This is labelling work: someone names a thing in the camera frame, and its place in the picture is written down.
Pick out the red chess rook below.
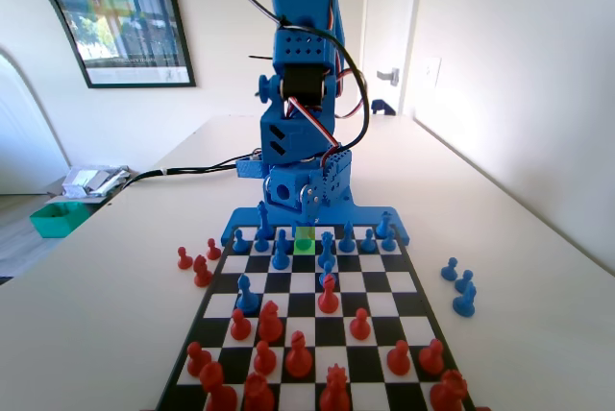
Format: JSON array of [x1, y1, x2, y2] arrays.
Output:
[[242, 372, 277, 411], [429, 369, 470, 411]]

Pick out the blue base plate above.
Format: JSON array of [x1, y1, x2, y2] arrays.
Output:
[[219, 205, 413, 247]]

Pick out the red chess bishop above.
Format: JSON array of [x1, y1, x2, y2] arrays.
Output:
[[317, 274, 341, 315], [285, 330, 313, 379]]

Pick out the blue chess queen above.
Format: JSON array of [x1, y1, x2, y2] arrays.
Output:
[[317, 230, 336, 268]]

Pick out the white door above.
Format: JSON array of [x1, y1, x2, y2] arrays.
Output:
[[364, 0, 422, 117]]

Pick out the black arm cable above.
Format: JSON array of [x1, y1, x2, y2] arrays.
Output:
[[233, 0, 372, 152]]

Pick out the captured red pawns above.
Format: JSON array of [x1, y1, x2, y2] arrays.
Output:
[[192, 254, 214, 288]]

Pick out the black power cable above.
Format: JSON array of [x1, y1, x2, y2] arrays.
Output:
[[110, 154, 256, 194]]

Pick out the black framed map poster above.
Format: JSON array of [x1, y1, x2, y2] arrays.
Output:
[[0, 0, 198, 90]]

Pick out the blue chess king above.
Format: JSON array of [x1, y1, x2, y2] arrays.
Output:
[[255, 200, 273, 239]]

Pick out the blue gripper camera mount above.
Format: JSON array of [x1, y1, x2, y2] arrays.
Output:
[[234, 151, 266, 181]]

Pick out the red chess knight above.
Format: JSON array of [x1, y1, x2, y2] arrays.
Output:
[[258, 300, 284, 345]]

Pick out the captured blue pawns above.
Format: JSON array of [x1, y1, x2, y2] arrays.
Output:
[[451, 280, 478, 319]]

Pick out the red white black servo wire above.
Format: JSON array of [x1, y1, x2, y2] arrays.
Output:
[[286, 96, 343, 151]]

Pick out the black and white chessboard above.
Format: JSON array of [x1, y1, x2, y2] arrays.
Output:
[[153, 223, 480, 411]]

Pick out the red chess queen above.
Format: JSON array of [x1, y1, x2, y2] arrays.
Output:
[[318, 365, 352, 411]]

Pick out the green plastic box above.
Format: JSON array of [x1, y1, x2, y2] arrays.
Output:
[[29, 203, 87, 239]]

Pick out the white light switch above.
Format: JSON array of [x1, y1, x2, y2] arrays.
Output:
[[425, 58, 442, 90]]

